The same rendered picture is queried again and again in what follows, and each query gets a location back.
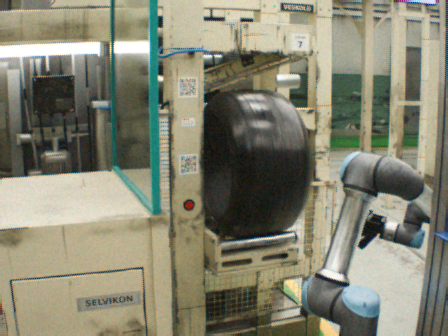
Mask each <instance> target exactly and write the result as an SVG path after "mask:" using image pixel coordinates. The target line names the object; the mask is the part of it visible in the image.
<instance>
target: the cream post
mask: <svg viewBox="0 0 448 336"><path fill-rule="evenodd" d="M188 48H195V49H204V0H163V49H164V50H163V55H166V54H168V53H171V52H173V51H176V50H185V49H188ZM203 63H204V52H195V53H194V55H188V52H186V53H179V54H175V55H172V56H169V57H167V58H165V59H163V100H164V102H166V99H171V105H170V107H169V106H167V105H165V106H164V109H165V110H168V112H170V113H171V116H168V117H165V118H168V122H167V123H168V126H165V127H168V128H169V130H167V131H168V132H169V134H166V135H168V136H169V139H167V140H169V143H168V144H169V147H167V148H169V151H167V152H168V153H169V164H168V165H169V168H167V169H169V170H170V173H169V176H168V177H169V185H168V186H169V189H168V190H169V198H170V201H169V202H170V209H169V210H170V213H169V214H170V225H172V227H173V228H174V230H173V231H171V233H170V240H171V278H172V312H173V324H174V336H206V308H205V253H204V231H205V206H204V99H203ZM178 77H197V96H198V97H193V98H178ZM182 118H195V126H186V127H182ZM186 154H198V173H190V174H180V175H179V155H186ZM188 201H191V202H192V203H193V206H192V208H191V209H187V208H186V202H188Z"/></svg>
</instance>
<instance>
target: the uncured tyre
mask: <svg viewBox="0 0 448 336"><path fill-rule="evenodd" d="M312 178H313V157H312V150H311V145H310V141H309V135H308V132H307V130H306V125H305V123H304V121H303V118H302V117H301V115H300V114H299V112H298V111H297V109H296V108H295V107H294V106H293V104H292V103H291V102H290V101H289V100H288V99H287V98H286V97H285V96H283V95H282V94H281V93H277V92H274V91H272V90H268V89H264V90H229V91H223V92H220V93H219V94H216V95H215V96H214V97H213V98H212V100H211V101H209V103H208V104H206V106H205V107H204V206H205V211H206V215H207V216H208V218H209V220H210V222H211V223H212V225H213V226H215V227H216V228H217V229H219V230H220V231H221V232H222V233H223V234H225V235H227V236H229V237H234V238H240V237H247V236H253V235H265V234H271V233H277V232H281V231H285V230H287V229H288V228H290V227H291V226H293V224H294V223H295V222H296V220H297V219H298V218H299V217H300V215H301V213H302V212H303V210H304V208H305V207H306V203H307V201H308V199H309V193H310V189H311V185H312Z"/></svg>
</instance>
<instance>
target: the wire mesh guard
mask: <svg viewBox="0 0 448 336"><path fill-rule="evenodd" d="M331 184H335V189H333V193H332V192H328V191H327V205H328V193H332V203H330V204H332V212H331V214H327V210H330V209H325V210H326V220H321V226H317V227H321V235H322V221H326V225H327V215H331V219H328V220H331V230H329V231H330V242H331V240H332V237H333V232H334V230H335V224H334V222H333V221H332V219H333V218H336V205H337V187H338V180H329V181H321V182H312V185H311V186H313V188H314V186H322V185H323V193H318V194H323V195H324V185H328V186H329V185H331ZM311 195H312V200H308V201H312V205H309V206H312V211H313V206H315V205H313V195H317V194H313V193H312V194H311ZM308 201H307V206H306V207H307V211H305V212H307V219H308V212H310V211H308ZM309 223H311V233H307V229H309V228H307V224H308V223H302V224H306V228H305V229H306V243H307V234H312V233H316V232H312V228H315V227H312V223H314V222H312V217H311V222H309ZM300 267H303V266H299V277H303V276H300V272H303V271H300ZM295 268H298V267H294V287H295V283H298V282H295V278H299V277H295V273H298V272H295ZM209 270H210V269H209V268H208V275H206V276H208V281H205V282H208V285H209V281H213V280H214V285H211V286H214V290H213V291H214V296H211V297H214V301H213V302H214V312H212V313H214V320H210V318H212V317H210V310H209V320H208V321H206V325H208V324H217V323H220V322H228V321H233V320H241V319H245V318H249V317H258V316H261V315H266V314H273V313H278V312H281V311H286V310H294V309H298V308H302V307H303V306H302V304H297V305H290V306H288V304H285V305H287V307H284V285H283V290H281V291H283V295H281V296H283V300H281V301H283V305H281V306H283V307H282V308H279V293H278V308H277V309H270V310H268V308H271V307H267V308H264V309H267V310H266V311H261V312H253V313H249V314H245V315H237V295H236V303H232V299H235V298H232V294H233V293H232V283H235V282H232V278H233V277H232V275H231V277H229V278H231V288H228V289H231V293H229V294H231V304H228V305H231V309H229V310H232V304H236V308H233V309H236V313H234V314H236V316H232V317H228V318H226V310H225V315H222V316H225V318H220V319H216V320H215V307H218V306H215V302H216V301H215V291H217V290H215V286H216V285H215V280H218V279H215V275H214V274H211V275H214V279H213V280H209V276H210V275H209ZM280 270H283V269H280V268H279V275H275V271H278V270H275V269H274V276H270V277H274V281H271V282H274V286H272V287H275V276H279V280H276V281H279V285H280ZM264 273H268V272H264V270H263V283H261V284H263V288H262V289H263V302H264V299H267V298H264V294H266V293H264V289H265V288H264V284H265V283H264ZM254 274H258V305H261V304H259V300H261V299H259V271H258V273H254V272H253V274H249V275H253V279H251V280H253V283H254ZM246 281H247V291H244V292H247V296H244V297H247V301H246V302H247V304H248V302H249V301H248V291H252V290H248V286H251V285H248V281H250V280H248V277H247V280H246ZM280 286H281V285H280ZM295 288H298V302H299V284H298V287H295ZM213 291H209V292H213ZM229 294H225V295H229ZM244 297H240V298H244ZM234 314H230V315H234Z"/></svg>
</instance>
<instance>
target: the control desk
mask: <svg viewBox="0 0 448 336"><path fill-rule="evenodd" d="M160 209H161V213H160V214H156V215H153V214H152V213H151V212H150V211H149V210H148V208H147V207H146V206H145V205H144V204H143V203H142V202H141V201H140V199H139V198H138V197H137V196H136V195H135V194H134V193H133V191H132V190H131V189H130V188H129V187H128V186H127V185H126V184H125V182H124V181H123V180H122V179H121V178H120V177H119V176H118V174H117V173H115V171H114V170H112V172H108V171H102V172H92V173H83V172H82V173H71V174H61V175H41V176H32V177H13V178H4V179H1V182H0V296H1V304H2V310H3V316H4V321H5V326H6V332H7V336H174V324H173V312H172V278H171V240H170V215H169V214H168V213H167V212H166V211H165V210H164V209H163V208H162V207H161V206H160Z"/></svg>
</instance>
